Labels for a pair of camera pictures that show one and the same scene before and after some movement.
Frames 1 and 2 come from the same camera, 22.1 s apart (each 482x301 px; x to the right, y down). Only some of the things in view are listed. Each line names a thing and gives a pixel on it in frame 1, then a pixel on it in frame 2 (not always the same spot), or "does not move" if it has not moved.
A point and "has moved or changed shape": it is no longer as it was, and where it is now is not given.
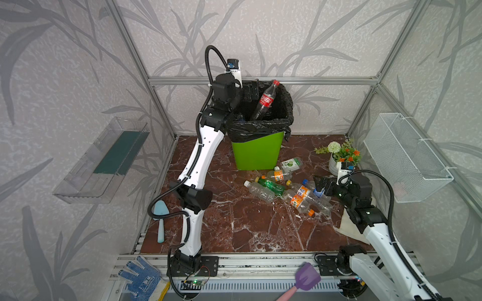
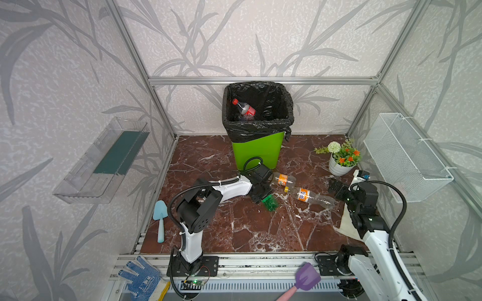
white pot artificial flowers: [344, 153] does not move
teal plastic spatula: [160, 207] does not move
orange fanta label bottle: [300, 195] to [307, 196]
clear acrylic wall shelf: [95, 177] does not move
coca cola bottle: [265, 102] has moved or changed shape
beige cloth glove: [348, 227] does not move
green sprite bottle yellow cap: [277, 188] to [270, 202]
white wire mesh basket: [409, 167] does not move
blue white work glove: [144, 282] does not move
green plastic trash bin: [260, 153] does not move
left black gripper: [248, 92] to [266, 190]
